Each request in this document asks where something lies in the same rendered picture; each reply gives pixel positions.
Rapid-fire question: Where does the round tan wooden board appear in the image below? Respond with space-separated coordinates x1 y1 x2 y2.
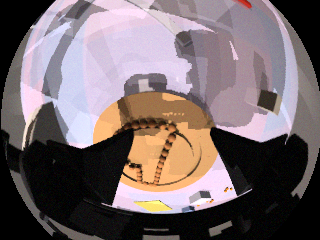
93 91 219 192

